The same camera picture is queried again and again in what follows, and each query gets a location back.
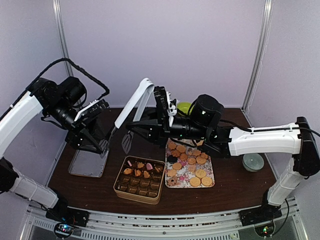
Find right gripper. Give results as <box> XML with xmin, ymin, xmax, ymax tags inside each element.
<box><xmin>125</xmin><ymin>106</ymin><xmax>208</xmax><ymax>149</ymax></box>

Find flower shaped cookie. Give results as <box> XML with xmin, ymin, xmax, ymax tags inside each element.
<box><xmin>136</xmin><ymin>162</ymin><xmax>145</xmax><ymax>169</ymax></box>

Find orange sandwich cookie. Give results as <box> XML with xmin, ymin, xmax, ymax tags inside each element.
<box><xmin>134</xmin><ymin>169</ymin><xmax>142</xmax><ymax>177</ymax></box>

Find steel kitchen tongs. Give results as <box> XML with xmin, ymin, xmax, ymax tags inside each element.
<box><xmin>98</xmin><ymin>77</ymin><xmax>156</xmax><ymax>158</ymax></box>

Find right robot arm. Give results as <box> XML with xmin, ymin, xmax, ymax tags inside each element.
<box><xmin>117</xmin><ymin>90</ymin><xmax>320</xmax><ymax>221</ymax></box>

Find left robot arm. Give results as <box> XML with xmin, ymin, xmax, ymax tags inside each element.
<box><xmin>0</xmin><ymin>76</ymin><xmax>109</xmax><ymax>222</ymax></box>

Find silver tin lid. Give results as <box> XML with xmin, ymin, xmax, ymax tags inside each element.
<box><xmin>68</xmin><ymin>147</ymin><xmax>110</xmax><ymax>178</ymax></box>

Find black sandwich cookie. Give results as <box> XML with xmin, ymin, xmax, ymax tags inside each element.
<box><xmin>166</xmin><ymin>155</ymin><xmax>178</xmax><ymax>164</ymax></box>

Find green plastic bowl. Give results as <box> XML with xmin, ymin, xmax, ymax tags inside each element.
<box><xmin>177</xmin><ymin>102</ymin><xmax>194</xmax><ymax>117</ymax></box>

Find gold cookie tin box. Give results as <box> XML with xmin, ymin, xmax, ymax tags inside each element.
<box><xmin>113</xmin><ymin>155</ymin><xmax>165</xmax><ymax>205</ymax></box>

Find floral cookie tray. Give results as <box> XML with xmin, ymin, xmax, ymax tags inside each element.
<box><xmin>165</xmin><ymin>139</ymin><xmax>215</xmax><ymax>189</ymax></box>

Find round golden biscuit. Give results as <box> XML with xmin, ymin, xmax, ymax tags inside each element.
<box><xmin>201</xmin><ymin>176</ymin><xmax>213</xmax><ymax>187</ymax></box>
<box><xmin>189</xmin><ymin>176</ymin><xmax>202</xmax><ymax>187</ymax></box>

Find pale ceramic bowl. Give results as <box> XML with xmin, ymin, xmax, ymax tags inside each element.
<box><xmin>242</xmin><ymin>153</ymin><xmax>265</xmax><ymax>173</ymax></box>

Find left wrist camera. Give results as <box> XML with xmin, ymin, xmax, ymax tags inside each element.
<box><xmin>74</xmin><ymin>99</ymin><xmax>109</xmax><ymax>122</ymax></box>

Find front aluminium rail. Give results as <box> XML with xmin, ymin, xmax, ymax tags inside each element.
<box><xmin>24</xmin><ymin>199</ymin><xmax>301</xmax><ymax>240</ymax></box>

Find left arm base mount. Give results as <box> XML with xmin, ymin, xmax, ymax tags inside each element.
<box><xmin>45</xmin><ymin>208</ymin><xmax>90</xmax><ymax>239</ymax></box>

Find left aluminium frame post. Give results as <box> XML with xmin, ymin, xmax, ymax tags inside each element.
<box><xmin>52</xmin><ymin>0</ymin><xmax>76</xmax><ymax>78</ymax></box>

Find aluminium frame post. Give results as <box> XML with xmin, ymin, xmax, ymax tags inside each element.
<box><xmin>52</xmin><ymin>0</ymin><xmax>76</xmax><ymax>78</ymax></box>
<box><xmin>242</xmin><ymin>0</ymin><xmax>274</xmax><ymax>113</ymax></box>

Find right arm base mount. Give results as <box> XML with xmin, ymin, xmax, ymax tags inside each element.
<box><xmin>239</xmin><ymin>207</ymin><xmax>282</xmax><ymax>239</ymax></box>

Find right aluminium frame post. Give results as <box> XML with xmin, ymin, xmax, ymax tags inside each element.
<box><xmin>242</xmin><ymin>0</ymin><xmax>274</xmax><ymax>113</ymax></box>

